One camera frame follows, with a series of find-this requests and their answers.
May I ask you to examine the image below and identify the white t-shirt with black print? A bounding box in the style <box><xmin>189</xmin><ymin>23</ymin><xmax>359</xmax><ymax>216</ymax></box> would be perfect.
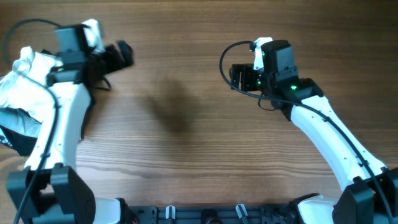
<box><xmin>1</xmin><ymin>46</ymin><xmax>62</xmax><ymax>122</ymax></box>

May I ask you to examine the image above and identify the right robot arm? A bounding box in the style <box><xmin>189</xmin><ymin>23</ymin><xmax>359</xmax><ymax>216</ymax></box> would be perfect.
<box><xmin>227</xmin><ymin>64</ymin><xmax>397</xmax><ymax>223</ymax></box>

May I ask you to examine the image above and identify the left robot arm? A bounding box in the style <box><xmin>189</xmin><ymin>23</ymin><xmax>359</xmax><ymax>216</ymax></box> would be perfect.
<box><xmin>6</xmin><ymin>40</ymin><xmax>139</xmax><ymax>223</ymax></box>

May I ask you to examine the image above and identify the light blue denim garment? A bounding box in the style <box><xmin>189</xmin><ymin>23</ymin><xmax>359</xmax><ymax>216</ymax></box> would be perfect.
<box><xmin>1</xmin><ymin>108</ymin><xmax>41</xmax><ymax>138</ymax></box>

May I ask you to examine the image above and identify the black patterned garment at bottom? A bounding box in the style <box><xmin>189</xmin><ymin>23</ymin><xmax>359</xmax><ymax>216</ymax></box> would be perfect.
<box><xmin>1</xmin><ymin>126</ymin><xmax>37</xmax><ymax>156</ymax></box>

